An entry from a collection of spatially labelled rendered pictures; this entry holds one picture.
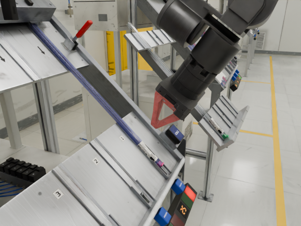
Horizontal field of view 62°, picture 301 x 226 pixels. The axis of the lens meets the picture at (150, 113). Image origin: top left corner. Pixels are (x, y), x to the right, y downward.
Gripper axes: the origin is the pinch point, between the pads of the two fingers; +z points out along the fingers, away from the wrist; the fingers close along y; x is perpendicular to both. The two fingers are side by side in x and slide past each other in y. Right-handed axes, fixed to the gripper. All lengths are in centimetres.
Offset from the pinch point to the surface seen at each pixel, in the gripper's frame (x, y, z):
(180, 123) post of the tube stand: 4, -50, 25
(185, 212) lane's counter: 18.9, -7.4, 18.6
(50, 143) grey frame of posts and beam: -27, -20, 51
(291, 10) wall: 37, -761, -55
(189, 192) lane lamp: 17.7, -13.9, 18.5
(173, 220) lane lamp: 16.9, -2.5, 18.3
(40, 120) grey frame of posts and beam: -35, -20, 45
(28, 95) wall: -129, -132, 161
